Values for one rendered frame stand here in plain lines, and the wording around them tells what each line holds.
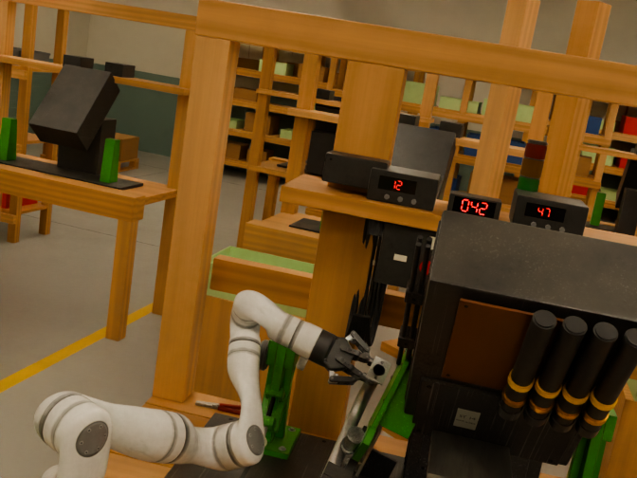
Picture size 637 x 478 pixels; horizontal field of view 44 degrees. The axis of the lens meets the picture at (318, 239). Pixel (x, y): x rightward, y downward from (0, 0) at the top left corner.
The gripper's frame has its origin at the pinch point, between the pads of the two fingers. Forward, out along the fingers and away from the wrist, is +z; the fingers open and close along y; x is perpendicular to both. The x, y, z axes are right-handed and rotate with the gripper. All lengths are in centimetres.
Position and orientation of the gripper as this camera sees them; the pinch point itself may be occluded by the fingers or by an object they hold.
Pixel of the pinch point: (373, 372)
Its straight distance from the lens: 178.1
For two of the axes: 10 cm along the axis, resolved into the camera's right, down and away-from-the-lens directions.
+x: -1.5, 4.8, 8.6
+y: 4.1, -7.6, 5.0
